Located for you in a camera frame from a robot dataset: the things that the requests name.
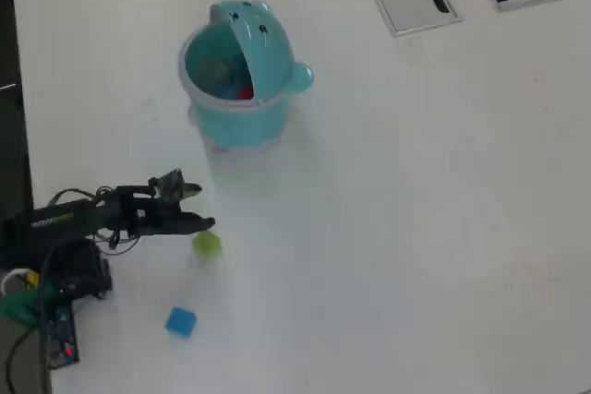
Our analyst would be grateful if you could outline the dull green item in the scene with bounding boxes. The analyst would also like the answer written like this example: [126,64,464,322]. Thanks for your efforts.
[197,56,231,89]

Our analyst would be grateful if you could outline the black power cable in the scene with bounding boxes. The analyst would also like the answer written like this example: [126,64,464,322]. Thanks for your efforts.
[3,324,39,394]

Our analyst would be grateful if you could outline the white cable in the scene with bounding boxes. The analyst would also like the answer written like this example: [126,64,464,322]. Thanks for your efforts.
[0,268,29,296]

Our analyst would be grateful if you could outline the teal animal-shaped bin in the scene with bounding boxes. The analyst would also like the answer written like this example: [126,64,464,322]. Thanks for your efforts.
[176,0,316,154]

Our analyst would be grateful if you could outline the blue controller circuit board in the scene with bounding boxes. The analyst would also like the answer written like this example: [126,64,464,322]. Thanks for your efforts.
[43,304,80,370]

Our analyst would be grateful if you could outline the green table clamp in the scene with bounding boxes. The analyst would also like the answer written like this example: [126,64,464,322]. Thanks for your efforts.
[0,290,43,324]

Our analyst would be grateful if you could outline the blue lego block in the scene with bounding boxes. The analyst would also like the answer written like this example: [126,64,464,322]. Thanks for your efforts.
[164,305,199,340]

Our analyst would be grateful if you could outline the blue item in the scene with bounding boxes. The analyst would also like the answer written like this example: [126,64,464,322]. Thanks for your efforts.
[215,71,244,100]

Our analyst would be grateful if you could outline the black camera cable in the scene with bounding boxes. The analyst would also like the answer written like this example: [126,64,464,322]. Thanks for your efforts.
[38,187,101,394]

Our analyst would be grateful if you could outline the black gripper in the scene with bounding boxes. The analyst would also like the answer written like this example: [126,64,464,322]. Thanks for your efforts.
[132,183,217,237]

